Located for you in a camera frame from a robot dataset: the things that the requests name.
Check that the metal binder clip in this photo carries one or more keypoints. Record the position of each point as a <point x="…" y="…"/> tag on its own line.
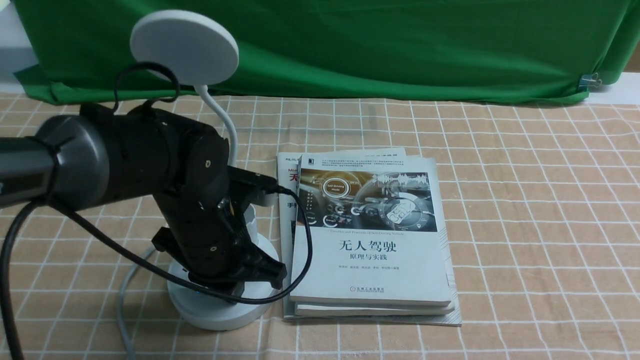
<point x="588" y="82"/>

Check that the top grey self-driving book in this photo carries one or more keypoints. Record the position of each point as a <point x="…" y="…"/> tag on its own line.
<point x="370" y="231"/>

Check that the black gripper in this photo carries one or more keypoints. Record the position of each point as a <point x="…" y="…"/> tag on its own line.
<point x="208" y="236"/>

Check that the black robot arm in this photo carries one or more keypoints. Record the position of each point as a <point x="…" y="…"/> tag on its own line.
<point x="97" y="158"/>

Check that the white desk lamp with sockets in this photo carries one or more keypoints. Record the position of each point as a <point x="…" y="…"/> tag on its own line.
<point x="200" y="52"/>

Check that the orange checkered tablecloth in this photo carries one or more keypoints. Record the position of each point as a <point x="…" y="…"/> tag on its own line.
<point x="541" y="205"/>

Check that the green backdrop cloth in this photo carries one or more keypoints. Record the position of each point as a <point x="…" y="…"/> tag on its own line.
<point x="499" y="51"/>

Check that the middle white book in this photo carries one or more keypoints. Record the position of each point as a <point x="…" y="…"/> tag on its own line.
<point x="287" y="172"/>

